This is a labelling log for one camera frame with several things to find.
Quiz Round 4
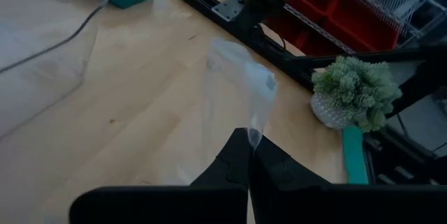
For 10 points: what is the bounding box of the green elastic bandage strip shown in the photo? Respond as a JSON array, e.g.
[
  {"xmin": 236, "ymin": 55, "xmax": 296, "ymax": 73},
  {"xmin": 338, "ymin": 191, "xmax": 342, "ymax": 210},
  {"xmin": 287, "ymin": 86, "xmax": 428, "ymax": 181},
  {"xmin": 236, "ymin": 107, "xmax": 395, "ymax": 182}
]
[{"xmin": 341, "ymin": 126, "xmax": 369, "ymax": 186}]

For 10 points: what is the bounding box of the artificial plant in pot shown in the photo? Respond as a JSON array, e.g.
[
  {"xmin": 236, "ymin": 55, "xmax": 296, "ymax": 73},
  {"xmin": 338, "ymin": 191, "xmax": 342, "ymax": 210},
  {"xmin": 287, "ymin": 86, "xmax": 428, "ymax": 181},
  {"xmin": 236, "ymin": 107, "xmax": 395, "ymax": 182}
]
[{"xmin": 309, "ymin": 55, "xmax": 403, "ymax": 133}]

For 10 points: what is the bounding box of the clear plastic bin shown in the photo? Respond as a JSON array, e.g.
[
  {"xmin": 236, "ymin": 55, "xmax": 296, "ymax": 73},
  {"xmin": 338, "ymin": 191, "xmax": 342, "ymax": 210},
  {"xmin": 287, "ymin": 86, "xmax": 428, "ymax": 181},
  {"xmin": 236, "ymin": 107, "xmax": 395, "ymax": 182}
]
[{"xmin": 0, "ymin": 0, "xmax": 110, "ymax": 140}]

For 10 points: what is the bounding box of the clear plastic bag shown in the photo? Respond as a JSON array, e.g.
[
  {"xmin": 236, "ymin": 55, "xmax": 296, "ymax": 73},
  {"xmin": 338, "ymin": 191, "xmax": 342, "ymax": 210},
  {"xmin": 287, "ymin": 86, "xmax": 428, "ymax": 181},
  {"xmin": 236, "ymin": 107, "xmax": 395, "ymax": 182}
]
[{"xmin": 174, "ymin": 38, "xmax": 279, "ymax": 186}]

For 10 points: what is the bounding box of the silver mounting plate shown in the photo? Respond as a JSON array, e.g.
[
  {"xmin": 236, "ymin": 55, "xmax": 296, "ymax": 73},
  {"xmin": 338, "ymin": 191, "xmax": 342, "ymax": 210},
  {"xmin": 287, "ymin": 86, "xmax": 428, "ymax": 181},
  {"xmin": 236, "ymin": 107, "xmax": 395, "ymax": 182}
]
[{"xmin": 210, "ymin": 0, "xmax": 244, "ymax": 23}]

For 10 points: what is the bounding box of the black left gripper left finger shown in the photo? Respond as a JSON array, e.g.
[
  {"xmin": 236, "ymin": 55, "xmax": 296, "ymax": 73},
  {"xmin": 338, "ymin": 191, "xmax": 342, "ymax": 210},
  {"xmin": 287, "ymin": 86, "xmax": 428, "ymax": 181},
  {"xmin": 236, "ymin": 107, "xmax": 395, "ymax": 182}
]
[{"xmin": 69, "ymin": 128, "xmax": 251, "ymax": 224}]

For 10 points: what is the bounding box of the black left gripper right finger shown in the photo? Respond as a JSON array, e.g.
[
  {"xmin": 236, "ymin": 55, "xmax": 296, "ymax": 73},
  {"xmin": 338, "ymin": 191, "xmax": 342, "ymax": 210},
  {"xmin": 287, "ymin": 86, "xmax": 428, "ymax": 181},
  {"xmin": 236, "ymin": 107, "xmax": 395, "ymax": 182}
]
[{"xmin": 249, "ymin": 135, "xmax": 447, "ymax": 224}]

